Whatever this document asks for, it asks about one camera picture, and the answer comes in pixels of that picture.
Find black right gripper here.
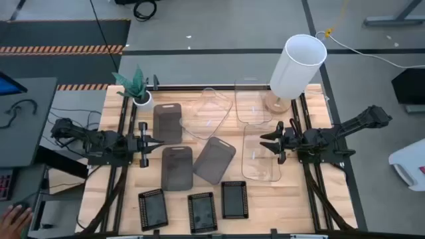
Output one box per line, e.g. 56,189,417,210
260,121,301,166

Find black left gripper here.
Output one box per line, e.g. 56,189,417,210
126,121,165,169

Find clear plastic bin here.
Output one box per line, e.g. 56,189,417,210
241,123,282,183
234,78,274,126
179,87,234,141

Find smoke grey plastic bin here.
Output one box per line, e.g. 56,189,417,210
161,145,195,192
153,103,183,145
193,136,237,186

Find white plant pot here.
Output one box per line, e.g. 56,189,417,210
132,90,155,112

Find green artificial plant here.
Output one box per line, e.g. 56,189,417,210
112,64,149,100

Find black perforated basket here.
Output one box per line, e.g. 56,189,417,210
220,181,250,220
137,188,169,232
187,191,218,234

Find white shade wooden base lamp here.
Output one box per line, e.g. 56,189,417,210
264,34,329,116

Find grey side desk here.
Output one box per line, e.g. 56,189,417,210
0,77,58,169

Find white plastic jug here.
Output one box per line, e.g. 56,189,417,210
388,138,425,193

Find black box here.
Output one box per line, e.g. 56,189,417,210
391,67,425,106

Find red lit keyboard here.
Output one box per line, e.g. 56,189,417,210
0,167,16,202

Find blue lit monitor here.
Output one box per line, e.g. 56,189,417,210
0,71,29,98

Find person's hand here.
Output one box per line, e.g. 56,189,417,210
0,204,35,239

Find grey table leg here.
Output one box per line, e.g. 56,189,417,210
363,0,425,28

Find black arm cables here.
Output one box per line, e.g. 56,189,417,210
42,106,103,151

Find black frame rail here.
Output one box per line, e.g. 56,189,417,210
145,84,270,92
49,228,425,239

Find thin black floor cable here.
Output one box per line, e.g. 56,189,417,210
89,0,120,72

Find white lamp cable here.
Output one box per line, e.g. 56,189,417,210
315,31,425,69

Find coiled black cable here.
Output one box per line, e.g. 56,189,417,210
132,0,158,23

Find yellow cable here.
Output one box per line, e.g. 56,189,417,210
324,0,350,38

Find black cable on desk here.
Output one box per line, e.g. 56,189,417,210
0,98,39,130

